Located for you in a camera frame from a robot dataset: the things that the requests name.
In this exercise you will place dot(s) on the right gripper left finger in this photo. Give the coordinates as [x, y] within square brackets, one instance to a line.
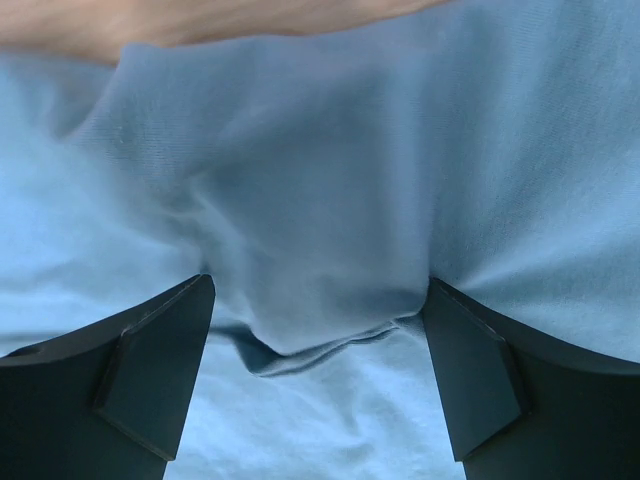
[109, 400]

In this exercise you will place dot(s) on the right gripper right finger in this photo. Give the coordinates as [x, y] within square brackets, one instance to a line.
[523, 405]

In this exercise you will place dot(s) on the blue-grey t shirt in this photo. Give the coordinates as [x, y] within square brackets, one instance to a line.
[322, 181]

